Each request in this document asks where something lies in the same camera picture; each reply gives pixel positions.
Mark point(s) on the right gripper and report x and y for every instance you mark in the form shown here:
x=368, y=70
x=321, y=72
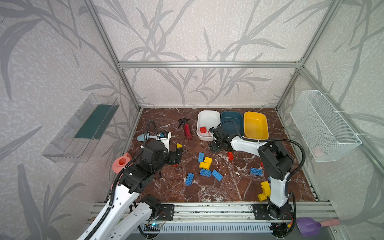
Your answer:
x=217, y=142

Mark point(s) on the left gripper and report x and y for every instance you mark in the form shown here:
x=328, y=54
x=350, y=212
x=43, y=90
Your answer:
x=173, y=156

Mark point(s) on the small red square brick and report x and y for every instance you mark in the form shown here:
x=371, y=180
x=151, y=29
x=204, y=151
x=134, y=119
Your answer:
x=203, y=130

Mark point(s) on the yellow square brick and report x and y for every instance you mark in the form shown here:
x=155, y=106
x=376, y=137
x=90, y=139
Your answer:
x=207, y=161

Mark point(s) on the yellow curved brick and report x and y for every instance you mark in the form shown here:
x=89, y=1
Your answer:
x=205, y=166

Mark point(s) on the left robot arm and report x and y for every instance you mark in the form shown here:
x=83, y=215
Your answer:
x=119, y=218

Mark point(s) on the blue brick by right arm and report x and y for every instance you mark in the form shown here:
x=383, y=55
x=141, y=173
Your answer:
x=256, y=172

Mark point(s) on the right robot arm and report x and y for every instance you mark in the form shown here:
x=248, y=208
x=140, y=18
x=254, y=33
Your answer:
x=277, y=160

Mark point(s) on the teal plastic bin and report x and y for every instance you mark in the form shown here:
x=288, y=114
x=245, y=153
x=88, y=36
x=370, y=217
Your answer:
x=233, y=122

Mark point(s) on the teal toy scraper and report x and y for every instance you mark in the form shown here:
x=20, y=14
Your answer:
x=141, y=137

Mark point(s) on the white plastic bin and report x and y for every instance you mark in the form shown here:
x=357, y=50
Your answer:
x=208, y=119

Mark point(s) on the blue brick upright centre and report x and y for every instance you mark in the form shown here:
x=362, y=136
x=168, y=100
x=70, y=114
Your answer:
x=201, y=158

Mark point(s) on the blue brick centre right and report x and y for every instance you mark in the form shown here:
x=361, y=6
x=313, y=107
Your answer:
x=217, y=175

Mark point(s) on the blue brick centre low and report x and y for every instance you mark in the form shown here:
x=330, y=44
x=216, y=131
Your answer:
x=205, y=173

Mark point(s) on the yellow plastic bin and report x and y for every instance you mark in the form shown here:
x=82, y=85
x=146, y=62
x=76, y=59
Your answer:
x=256, y=126

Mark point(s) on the pink watering can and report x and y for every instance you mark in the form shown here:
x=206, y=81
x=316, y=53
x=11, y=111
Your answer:
x=121, y=162

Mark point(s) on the blue brick lower left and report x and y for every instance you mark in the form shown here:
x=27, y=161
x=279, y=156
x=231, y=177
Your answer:
x=189, y=179

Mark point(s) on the yellow tall brick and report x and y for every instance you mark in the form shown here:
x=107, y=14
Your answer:
x=266, y=188

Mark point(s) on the yellow small brick front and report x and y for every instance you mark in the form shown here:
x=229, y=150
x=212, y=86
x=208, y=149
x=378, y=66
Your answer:
x=262, y=197

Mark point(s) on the purple toy shovel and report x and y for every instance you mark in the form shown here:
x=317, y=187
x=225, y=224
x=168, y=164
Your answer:
x=308, y=227

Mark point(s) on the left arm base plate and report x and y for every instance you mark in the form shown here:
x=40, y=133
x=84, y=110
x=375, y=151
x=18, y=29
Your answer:
x=163, y=212

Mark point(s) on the aluminium front rail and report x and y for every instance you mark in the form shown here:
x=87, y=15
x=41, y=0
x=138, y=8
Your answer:
x=227, y=217

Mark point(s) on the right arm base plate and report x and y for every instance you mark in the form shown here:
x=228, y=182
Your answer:
x=261, y=211

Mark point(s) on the clear acrylic wall shelf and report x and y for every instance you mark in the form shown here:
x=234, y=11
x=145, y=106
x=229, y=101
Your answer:
x=78, y=139

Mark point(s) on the white wire basket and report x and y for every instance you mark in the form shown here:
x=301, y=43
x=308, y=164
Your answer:
x=328, y=136

